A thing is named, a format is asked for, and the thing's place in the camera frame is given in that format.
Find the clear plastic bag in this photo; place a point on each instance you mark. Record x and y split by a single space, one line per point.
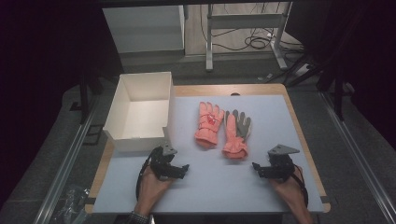
71 205

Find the pink glove with grey palm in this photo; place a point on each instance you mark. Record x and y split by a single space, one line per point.
233 140

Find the person's left hand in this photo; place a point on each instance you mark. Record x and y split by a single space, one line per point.
151 191

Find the white power strip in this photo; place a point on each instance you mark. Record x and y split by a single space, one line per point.
302 69

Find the person's right hand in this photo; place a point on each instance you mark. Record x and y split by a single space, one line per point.
292 191

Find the white box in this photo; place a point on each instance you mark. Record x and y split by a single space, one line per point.
146 118

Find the grey metal desk frame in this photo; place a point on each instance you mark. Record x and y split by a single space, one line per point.
246 21

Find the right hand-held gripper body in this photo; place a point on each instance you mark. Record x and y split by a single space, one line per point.
281 166

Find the light blue table mat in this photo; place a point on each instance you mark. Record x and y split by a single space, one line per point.
211 186

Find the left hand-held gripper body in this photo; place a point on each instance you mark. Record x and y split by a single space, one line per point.
160 161

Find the pink glove with red print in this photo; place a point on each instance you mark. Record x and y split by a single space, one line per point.
208 124

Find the white cabinet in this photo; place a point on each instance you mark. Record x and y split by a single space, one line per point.
143 29

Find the dark metal stand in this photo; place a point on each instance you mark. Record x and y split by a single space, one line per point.
337 93
84 96

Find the aluminium floor rail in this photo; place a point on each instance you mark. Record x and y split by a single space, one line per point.
62 174
358 155

